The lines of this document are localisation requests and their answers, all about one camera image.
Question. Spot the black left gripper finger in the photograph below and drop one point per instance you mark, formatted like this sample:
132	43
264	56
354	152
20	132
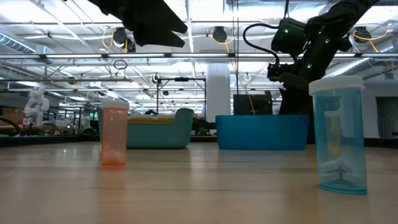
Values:
161	18
155	40

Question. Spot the black metal gantry frame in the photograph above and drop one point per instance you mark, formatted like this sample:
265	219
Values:
181	79

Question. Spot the blue plastic bin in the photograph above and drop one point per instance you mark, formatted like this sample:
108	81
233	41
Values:
261	132

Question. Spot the white cup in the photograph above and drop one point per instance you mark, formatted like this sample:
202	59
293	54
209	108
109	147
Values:
348	140

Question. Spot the brown cardboard box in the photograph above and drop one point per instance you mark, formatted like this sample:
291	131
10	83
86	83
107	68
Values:
14	113

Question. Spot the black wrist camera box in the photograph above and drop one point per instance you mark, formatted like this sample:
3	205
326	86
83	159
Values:
275	71

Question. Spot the teal plastic bin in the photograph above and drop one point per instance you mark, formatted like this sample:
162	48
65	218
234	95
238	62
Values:
161	133

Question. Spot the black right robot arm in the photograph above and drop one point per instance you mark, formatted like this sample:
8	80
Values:
329	18

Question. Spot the small yellow pill bottle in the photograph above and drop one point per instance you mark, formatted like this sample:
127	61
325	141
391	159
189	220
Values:
333	137

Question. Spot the silver ventilation duct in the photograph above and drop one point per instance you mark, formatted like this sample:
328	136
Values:
12	43

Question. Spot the black monitor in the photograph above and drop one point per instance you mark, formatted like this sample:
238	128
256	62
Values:
248	105

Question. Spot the white round pillar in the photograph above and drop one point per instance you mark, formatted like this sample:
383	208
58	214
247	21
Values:
217	93

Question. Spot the small pink pill bottle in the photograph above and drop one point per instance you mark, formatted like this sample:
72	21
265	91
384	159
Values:
114	137

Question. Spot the white humanoid robot figure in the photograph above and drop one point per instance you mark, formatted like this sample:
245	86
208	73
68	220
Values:
36	105

